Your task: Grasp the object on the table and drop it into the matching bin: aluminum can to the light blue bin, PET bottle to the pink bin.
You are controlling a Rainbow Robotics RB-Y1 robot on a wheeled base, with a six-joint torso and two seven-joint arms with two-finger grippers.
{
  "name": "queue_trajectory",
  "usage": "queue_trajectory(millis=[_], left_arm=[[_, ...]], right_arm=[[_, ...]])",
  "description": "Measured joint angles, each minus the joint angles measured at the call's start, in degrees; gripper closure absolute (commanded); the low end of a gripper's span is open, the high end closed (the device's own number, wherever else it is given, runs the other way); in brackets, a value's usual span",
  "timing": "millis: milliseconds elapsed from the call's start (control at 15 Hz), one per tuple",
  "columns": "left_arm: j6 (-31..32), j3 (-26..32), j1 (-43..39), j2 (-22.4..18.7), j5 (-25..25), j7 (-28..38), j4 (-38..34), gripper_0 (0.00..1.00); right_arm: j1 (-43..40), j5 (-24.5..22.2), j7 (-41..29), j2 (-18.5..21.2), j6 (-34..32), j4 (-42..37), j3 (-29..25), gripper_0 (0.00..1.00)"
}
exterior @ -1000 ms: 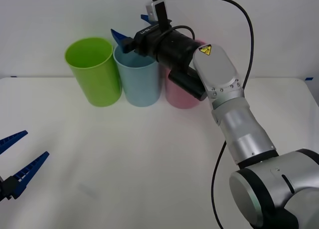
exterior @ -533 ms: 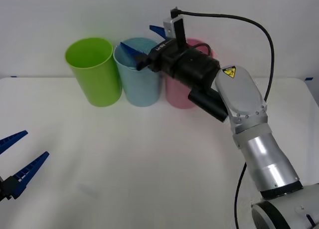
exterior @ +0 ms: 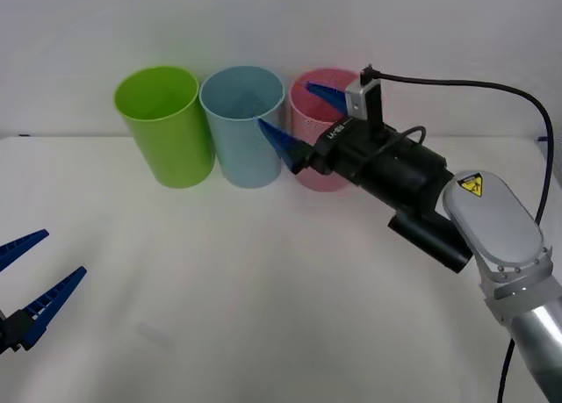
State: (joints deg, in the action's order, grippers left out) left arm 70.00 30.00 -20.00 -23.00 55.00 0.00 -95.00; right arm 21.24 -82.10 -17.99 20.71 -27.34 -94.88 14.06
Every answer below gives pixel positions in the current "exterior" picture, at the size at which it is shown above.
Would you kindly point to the pink plastic bin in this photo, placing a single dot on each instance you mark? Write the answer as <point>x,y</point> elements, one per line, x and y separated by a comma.
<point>318,181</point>

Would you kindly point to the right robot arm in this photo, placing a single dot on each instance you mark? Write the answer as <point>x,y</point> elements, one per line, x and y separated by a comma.
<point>483,210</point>

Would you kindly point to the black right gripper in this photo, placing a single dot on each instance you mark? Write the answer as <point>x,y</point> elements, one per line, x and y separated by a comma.
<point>351,150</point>

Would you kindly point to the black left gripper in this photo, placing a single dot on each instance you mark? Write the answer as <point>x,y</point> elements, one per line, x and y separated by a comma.
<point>2,328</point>

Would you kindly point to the green plastic bin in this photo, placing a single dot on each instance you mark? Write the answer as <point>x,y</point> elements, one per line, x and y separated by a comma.
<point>175,148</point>

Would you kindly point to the pale blue plastic bin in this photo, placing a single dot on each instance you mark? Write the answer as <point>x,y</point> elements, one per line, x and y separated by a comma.
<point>239,153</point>

